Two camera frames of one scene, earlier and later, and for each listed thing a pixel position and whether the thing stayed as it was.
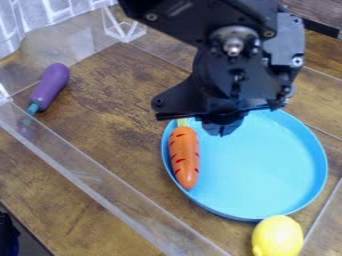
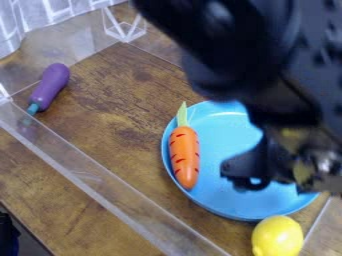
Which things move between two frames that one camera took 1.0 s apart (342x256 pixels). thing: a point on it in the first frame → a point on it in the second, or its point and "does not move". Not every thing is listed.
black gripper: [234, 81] → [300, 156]
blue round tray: [262, 170] does not move
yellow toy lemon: [277, 236] does not move
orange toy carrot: [185, 153] does not move
